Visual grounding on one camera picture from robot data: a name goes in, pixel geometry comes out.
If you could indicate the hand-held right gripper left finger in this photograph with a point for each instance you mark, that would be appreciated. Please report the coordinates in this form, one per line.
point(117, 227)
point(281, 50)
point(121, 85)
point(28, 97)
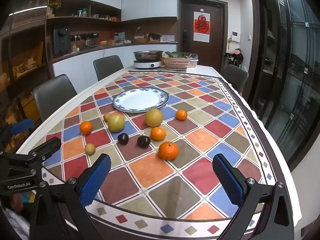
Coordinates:
point(96, 180)

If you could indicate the steel pot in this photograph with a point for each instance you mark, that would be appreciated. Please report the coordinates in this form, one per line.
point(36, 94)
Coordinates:
point(148, 55)

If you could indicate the pink woven basket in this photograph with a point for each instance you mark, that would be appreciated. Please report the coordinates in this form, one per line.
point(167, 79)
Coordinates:
point(177, 62)

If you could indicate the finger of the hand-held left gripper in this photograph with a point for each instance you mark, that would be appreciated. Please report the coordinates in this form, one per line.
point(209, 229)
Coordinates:
point(47, 147)
point(22, 126)

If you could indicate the colourful checkered tablecloth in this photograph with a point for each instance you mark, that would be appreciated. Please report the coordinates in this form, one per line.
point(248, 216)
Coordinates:
point(200, 135)

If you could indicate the white upper cabinets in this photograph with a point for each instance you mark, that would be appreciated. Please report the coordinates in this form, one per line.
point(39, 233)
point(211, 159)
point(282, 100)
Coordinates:
point(140, 0)

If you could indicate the small pink white basket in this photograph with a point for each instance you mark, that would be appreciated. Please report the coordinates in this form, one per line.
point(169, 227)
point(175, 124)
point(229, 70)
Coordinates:
point(194, 63)

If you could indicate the blue rimmed white plate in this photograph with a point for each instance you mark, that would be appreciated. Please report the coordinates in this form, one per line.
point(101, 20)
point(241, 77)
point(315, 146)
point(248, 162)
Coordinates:
point(140, 100)

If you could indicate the white induction cooker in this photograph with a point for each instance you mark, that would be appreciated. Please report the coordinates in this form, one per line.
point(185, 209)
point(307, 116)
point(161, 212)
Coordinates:
point(147, 65)

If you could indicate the grey dining chair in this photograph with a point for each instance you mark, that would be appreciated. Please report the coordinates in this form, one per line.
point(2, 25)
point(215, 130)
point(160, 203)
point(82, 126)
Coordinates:
point(53, 95)
point(108, 66)
point(233, 76)

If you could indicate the black countertop appliance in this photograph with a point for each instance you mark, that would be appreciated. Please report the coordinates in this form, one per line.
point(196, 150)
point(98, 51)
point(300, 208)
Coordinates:
point(61, 40)

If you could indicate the brown kiwi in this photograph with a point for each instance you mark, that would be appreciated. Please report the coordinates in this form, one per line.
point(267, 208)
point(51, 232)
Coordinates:
point(90, 149)
point(107, 117)

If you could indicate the red wall calendar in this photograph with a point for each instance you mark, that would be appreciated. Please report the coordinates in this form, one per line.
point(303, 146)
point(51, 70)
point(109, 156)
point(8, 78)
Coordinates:
point(201, 26)

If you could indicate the white cabinets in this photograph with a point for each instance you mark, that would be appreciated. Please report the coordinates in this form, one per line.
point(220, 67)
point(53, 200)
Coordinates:
point(140, 0)
point(82, 62)

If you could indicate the white lower cabinets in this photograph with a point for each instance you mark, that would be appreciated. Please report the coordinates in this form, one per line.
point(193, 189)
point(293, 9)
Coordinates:
point(82, 62)

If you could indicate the white wall intercom panel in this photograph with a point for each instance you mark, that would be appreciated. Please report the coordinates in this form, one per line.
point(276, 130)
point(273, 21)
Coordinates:
point(235, 36)

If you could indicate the dark purple plum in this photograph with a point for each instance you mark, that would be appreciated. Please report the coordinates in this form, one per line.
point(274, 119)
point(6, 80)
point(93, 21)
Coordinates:
point(123, 138)
point(143, 141)

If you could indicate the yellow-green pomelo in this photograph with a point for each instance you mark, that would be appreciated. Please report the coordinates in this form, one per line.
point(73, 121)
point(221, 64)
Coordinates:
point(116, 123)
point(154, 117)

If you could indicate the large orange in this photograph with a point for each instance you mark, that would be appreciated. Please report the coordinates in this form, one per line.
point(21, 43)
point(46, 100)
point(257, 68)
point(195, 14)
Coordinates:
point(168, 150)

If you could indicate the green leafy vegetables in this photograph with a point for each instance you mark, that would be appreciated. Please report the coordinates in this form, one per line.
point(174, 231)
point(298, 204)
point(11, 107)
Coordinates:
point(178, 54)

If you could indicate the glass sliding door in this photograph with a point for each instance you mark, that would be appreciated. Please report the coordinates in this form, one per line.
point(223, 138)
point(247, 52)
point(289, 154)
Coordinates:
point(287, 67)

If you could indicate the dark brown door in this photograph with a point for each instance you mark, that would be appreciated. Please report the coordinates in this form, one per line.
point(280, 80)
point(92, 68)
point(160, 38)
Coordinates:
point(217, 30)

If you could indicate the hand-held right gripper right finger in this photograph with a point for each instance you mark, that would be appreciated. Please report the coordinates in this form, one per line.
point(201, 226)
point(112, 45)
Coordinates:
point(228, 180)

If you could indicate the small orange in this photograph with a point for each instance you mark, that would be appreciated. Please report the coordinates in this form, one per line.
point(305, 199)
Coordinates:
point(86, 127)
point(181, 115)
point(158, 133)

